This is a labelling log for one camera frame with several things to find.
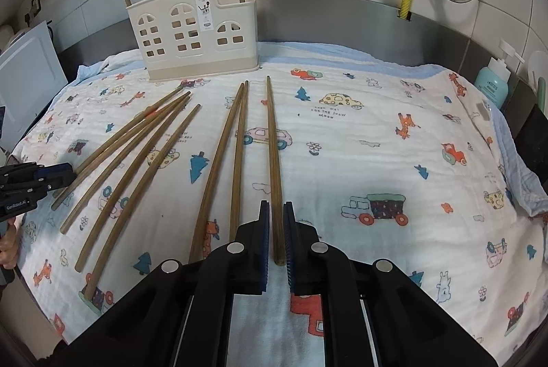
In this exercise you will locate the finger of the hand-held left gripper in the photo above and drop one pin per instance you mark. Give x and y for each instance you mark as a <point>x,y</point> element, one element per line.
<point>53,171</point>
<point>60,184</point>

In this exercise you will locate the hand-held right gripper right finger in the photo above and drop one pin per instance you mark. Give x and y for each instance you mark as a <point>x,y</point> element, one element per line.
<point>290,255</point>

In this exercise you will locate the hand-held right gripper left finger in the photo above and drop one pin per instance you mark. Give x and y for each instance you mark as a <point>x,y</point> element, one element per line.
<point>264,255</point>

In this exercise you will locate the cream plastic chopstick holder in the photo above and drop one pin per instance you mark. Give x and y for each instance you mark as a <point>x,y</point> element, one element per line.
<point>205,69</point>

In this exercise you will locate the person's left hand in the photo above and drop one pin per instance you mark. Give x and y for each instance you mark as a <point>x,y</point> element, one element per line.
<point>7,251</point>

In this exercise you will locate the white microwave oven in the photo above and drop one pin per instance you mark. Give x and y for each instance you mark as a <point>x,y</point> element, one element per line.
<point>30,80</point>

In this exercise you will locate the white cartoon printed cloth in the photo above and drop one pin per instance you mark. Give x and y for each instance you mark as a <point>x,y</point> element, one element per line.
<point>364,178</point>

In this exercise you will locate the stainless steel backsplash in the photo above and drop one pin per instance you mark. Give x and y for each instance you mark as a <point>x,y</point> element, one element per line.
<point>342,24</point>

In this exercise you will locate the light blue towel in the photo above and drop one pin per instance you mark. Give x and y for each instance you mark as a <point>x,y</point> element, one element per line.
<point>526,187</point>

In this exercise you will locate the dark object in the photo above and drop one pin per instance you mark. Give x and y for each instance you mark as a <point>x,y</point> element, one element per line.
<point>531,144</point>

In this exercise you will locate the teal pump soap bottle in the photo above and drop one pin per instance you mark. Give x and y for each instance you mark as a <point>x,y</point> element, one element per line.
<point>492,82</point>

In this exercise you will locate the white round plastic item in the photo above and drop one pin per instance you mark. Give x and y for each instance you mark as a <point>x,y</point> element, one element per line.
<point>538,69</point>

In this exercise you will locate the wall power socket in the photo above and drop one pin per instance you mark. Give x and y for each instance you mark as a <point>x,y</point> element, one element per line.
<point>33,7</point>

